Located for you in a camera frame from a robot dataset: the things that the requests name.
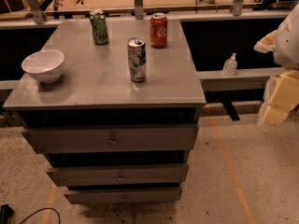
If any middle metal railing post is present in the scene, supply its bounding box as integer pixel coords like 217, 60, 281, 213
134, 0, 144, 20

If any top grey drawer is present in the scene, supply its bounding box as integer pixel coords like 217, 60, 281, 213
21, 124, 198, 154

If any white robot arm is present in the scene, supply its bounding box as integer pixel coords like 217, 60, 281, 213
254, 5, 299, 128

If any bottom grey drawer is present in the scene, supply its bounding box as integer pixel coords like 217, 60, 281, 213
64, 187, 182, 204

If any left metal railing post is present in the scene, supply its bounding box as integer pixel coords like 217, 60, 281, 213
27, 0, 47, 24

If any grey drawer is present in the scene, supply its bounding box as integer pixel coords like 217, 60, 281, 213
47, 163, 189, 187
21, 124, 198, 154
64, 187, 182, 204

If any black floor cable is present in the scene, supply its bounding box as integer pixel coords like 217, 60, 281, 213
18, 207, 62, 224

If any clear hand sanitizer bottle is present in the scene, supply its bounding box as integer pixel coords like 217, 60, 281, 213
222, 53, 237, 76

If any grey drawer cabinet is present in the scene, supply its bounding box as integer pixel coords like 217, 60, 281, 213
4, 20, 206, 191

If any green soda can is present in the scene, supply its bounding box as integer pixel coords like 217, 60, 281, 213
90, 9, 109, 45

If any white ceramic bowl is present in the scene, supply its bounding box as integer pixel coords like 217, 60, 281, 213
21, 49, 64, 83

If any silver blue redbull can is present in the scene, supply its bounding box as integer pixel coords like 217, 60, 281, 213
127, 37, 146, 82

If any red coca-cola can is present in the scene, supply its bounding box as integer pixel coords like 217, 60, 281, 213
149, 13, 167, 48

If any middle grey drawer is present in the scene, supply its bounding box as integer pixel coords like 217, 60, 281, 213
47, 163, 189, 187

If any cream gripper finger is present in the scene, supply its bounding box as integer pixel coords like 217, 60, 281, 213
253, 30, 277, 53
261, 70, 299, 126

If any black floor plug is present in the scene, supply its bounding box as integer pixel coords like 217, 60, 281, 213
0, 204, 14, 224

